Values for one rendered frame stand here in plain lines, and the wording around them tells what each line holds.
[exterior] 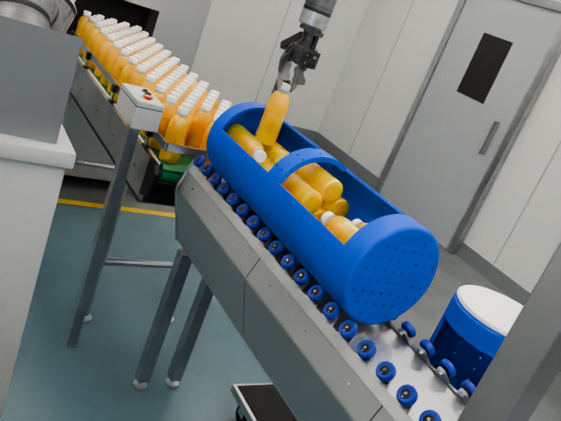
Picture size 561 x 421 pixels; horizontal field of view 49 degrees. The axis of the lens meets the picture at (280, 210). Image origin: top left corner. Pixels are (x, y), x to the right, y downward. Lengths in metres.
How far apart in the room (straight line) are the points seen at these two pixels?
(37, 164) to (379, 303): 0.88
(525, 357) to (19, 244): 1.20
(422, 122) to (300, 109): 1.71
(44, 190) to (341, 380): 0.83
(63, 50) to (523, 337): 1.12
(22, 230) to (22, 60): 0.41
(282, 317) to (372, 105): 5.31
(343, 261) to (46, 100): 0.78
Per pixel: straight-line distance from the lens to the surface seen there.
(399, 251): 1.50
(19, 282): 1.72
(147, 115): 2.21
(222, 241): 1.94
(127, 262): 2.80
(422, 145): 6.10
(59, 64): 1.52
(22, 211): 1.61
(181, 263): 2.30
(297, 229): 1.61
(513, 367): 0.90
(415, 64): 6.51
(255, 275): 1.78
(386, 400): 1.40
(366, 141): 6.77
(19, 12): 1.58
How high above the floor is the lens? 1.64
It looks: 19 degrees down
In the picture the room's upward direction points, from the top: 22 degrees clockwise
